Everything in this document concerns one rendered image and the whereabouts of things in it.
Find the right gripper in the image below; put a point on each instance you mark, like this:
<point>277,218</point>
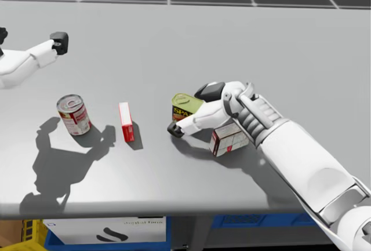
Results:
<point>224,94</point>

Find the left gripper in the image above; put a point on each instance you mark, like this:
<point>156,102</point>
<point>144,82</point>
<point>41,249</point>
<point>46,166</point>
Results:
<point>13,67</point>

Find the green and blue rectangular can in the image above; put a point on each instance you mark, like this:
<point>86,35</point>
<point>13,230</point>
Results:
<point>184,109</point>

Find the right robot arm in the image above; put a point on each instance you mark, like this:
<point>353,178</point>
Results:
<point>301,158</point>

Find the red and white can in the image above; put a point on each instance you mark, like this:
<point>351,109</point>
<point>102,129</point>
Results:
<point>74,114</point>

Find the red and white carton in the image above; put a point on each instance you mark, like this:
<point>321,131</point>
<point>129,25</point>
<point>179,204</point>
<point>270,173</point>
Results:
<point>229,142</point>

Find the blue box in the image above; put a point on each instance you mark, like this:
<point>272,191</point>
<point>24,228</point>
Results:
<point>168,230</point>
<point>261,221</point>

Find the white box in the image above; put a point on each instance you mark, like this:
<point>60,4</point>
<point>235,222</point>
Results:
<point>107,230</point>

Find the brown box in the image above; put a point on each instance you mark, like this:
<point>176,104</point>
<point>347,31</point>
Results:
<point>10,230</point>

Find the yellow box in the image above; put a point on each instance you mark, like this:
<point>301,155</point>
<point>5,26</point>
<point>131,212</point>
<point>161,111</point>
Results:
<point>30,233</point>

